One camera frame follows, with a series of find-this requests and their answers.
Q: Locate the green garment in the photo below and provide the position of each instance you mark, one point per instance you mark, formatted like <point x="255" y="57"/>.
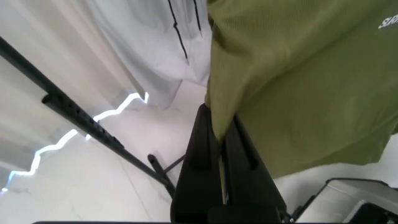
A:
<point x="295" y="77"/>

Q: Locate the black clothes rack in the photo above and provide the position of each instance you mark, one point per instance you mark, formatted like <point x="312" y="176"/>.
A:
<point x="77" y="116"/>

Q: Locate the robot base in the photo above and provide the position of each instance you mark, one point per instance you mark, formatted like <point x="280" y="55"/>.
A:
<point x="342" y="199"/>

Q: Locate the pale grey shorts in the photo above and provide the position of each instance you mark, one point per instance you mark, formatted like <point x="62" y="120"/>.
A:
<point x="149" y="46"/>

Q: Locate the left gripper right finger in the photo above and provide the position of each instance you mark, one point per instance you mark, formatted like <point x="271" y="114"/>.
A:
<point x="252" y="193"/>

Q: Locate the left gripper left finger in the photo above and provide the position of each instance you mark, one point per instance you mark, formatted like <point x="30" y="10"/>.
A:
<point x="196" y="183"/>

